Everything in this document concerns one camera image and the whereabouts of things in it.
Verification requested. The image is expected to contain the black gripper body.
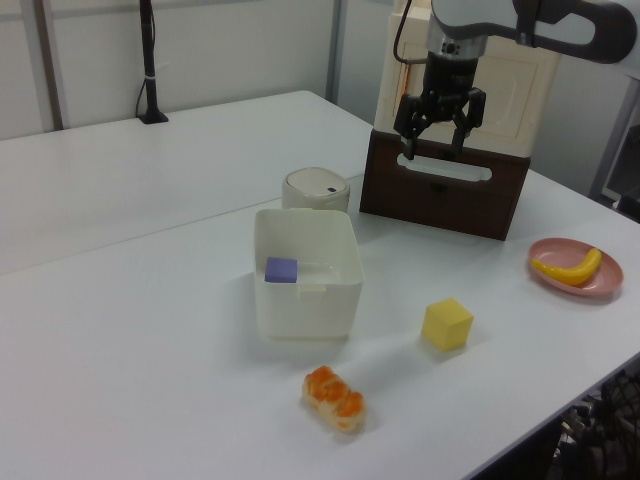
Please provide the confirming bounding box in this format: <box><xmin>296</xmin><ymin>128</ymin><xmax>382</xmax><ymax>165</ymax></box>
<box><xmin>422</xmin><ymin>51</ymin><xmax>482</xmax><ymax>124</ymax></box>

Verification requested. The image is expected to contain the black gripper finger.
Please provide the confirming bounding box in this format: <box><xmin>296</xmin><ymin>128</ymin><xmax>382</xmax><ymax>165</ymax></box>
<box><xmin>448</xmin><ymin>87</ymin><xmax>488</xmax><ymax>163</ymax></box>
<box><xmin>393</xmin><ymin>90</ymin><xmax>437</xmax><ymax>162</ymax></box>

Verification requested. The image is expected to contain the white plastic box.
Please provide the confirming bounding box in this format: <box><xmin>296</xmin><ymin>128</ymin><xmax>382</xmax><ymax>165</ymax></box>
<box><xmin>253</xmin><ymin>208</ymin><xmax>364</xmax><ymax>343</ymax></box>

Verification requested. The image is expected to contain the dark brown wooden box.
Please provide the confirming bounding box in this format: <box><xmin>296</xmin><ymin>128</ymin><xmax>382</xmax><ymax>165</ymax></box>
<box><xmin>358</xmin><ymin>129</ymin><xmax>532</xmax><ymax>243</ymax></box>

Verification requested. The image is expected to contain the cream toy cabinet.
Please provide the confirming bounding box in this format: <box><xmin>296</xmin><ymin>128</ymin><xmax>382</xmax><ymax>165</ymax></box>
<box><xmin>373</xmin><ymin>0</ymin><xmax>561</xmax><ymax>161</ymax></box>

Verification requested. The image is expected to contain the small white lidded bin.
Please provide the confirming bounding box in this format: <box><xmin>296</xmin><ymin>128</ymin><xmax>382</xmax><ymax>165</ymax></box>
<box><xmin>281</xmin><ymin>166</ymin><xmax>351</xmax><ymax>214</ymax></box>

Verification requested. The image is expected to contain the yellow toy banana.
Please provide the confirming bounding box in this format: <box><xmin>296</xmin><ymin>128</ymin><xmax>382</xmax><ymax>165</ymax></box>
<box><xmin>530</xmin><ymin>247</ymin><xmax>603</xmax><ymax>288</ymax></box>

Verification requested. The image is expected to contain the purple cube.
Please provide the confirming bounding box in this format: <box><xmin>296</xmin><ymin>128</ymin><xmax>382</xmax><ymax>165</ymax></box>
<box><xmin>263</xmin><ymin>256</ymin><xmax>300</xmax><ymax>286</ymax></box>

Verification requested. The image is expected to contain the yellow cube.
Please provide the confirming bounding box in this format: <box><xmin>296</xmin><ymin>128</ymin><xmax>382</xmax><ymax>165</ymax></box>
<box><xmin>420</xmin><ymin>297</ymin><xmax>475</xmax><ymax>353</ymax></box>

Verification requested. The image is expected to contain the pink plate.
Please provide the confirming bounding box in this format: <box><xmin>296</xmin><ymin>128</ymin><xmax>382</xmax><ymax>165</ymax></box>
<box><xmin>528</xmin><ymin>237</ymin><xmax>626</xmax><ymax>300</ymax></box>

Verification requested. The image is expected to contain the orange glazed toy bread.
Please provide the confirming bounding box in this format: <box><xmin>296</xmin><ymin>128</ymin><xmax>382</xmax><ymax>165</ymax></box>
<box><xmin>300</xmin><ymin>365</ymin><xmax>369</xmax><ymax>433</ymax></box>

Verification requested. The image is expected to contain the copper cabinet door handle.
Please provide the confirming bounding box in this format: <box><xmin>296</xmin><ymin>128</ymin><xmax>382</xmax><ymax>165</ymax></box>
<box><xmin>398</xmin><ymin>58</ymin><xmax>413</xmax><ymax>101</ymax></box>

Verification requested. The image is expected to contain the white drawer handle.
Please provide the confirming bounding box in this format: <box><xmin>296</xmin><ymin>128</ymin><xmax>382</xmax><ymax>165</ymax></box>
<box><xmin>394</xmin><ymin>152</ymin><xmax>494</xmax><ymax>183</ymax></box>

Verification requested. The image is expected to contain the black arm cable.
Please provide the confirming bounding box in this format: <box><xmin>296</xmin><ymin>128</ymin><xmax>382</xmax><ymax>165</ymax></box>
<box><xmin>392</xmin><ymin>0</ymin><xmax>429</xmax><ymax>65</ymax></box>

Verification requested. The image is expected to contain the black camera stand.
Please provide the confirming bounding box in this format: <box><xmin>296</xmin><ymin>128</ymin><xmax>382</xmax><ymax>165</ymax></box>
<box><xmin>136</xmin><ymin>0</ymin><xmax>170</xmax><ymax>125</ymax></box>

